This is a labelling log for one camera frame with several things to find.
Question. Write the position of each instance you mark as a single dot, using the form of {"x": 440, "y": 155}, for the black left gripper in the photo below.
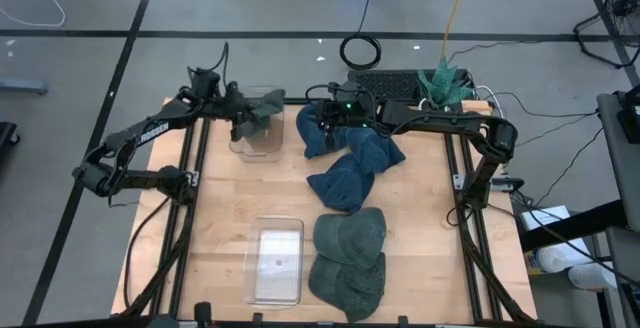
{"x": 235, "y": 105}

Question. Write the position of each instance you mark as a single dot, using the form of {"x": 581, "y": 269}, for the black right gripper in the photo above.
{"x": 345, "y": 118}

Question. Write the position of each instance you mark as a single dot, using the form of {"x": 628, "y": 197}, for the green denim cap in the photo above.
{"x": 345, "y": 290}
{"x": 267, "y": 105}
{"x": 350, "y": 238}

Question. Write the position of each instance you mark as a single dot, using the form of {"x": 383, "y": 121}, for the blue denim cap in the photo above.
{"x": 380, "y": 150}
{"x": 340, "y": 185}
{"x": 310, "y": 138}

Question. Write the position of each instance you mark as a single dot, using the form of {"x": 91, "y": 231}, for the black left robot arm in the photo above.
{"x": 150, "y": 130}

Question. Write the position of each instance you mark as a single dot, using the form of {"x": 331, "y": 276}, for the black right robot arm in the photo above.
{"x": 440, "y": 120}

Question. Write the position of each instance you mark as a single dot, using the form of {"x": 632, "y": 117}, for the clear plastic bin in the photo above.
{"x": 265, "y": 150}
{"x": 277, "y": 263}

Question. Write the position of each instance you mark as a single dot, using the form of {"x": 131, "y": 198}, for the black perforated computer case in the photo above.
{"x": 395, "y": 85}

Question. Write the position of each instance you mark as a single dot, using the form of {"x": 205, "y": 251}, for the snake plant in white pot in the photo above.
{"x": 442, "y": 85}

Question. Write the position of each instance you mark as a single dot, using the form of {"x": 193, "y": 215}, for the grey metal foot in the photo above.
{"x": 22, "y": 87}

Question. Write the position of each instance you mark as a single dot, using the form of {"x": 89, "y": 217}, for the white paper sheet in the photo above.
{"x": 545, "y": 216}

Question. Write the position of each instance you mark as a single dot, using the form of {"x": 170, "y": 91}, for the black metal beam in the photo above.
{"x": 575, "y": 225}

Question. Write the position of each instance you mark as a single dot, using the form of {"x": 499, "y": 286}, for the white paper towel roll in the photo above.
{"x": 592, "y": 277}
{"x": 560, "y": 258}

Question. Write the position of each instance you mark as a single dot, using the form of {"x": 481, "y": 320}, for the grey side table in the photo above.
{"x": 625, "y": 168}

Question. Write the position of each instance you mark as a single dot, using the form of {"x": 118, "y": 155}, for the black device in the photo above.
{"x": 631, "y": 115}

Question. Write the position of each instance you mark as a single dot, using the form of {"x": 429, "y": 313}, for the black aluminium table frame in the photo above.
{"x": 222, "y": 138}

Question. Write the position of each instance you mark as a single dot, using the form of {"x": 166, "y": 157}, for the white frame bracket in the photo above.
{"x": 459, "y": 182}
{"x": 193, "y": 178}

